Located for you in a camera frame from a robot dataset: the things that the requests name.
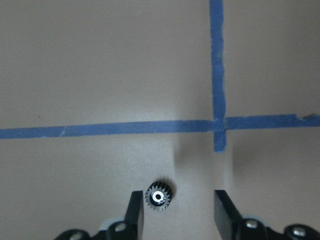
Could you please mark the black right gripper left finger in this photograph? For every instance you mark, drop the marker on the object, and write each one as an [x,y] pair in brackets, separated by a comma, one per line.
[131,227]

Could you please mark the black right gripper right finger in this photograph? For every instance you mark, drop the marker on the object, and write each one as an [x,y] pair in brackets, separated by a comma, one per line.
[231,224]

